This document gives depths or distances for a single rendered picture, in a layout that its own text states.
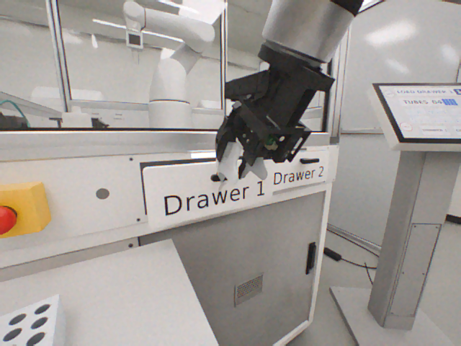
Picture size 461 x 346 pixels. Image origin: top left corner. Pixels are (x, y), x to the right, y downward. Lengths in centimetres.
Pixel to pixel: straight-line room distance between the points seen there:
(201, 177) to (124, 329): 24
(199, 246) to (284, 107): 41
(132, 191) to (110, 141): 10
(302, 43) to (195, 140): 29
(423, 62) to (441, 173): 103
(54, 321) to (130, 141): 27
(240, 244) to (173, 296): 32
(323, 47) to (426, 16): 183
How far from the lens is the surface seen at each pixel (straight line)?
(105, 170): 40
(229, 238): 55
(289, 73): 20
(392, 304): 130
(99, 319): 32
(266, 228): 63
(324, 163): 71
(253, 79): 25
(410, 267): 121
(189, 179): 34
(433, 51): 193
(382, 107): 91
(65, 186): 41
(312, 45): 20
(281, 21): 20
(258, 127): 20
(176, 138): 40
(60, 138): 40
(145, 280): 35
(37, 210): 39
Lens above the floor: 98
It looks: 12 degrees down
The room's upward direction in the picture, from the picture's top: straight up
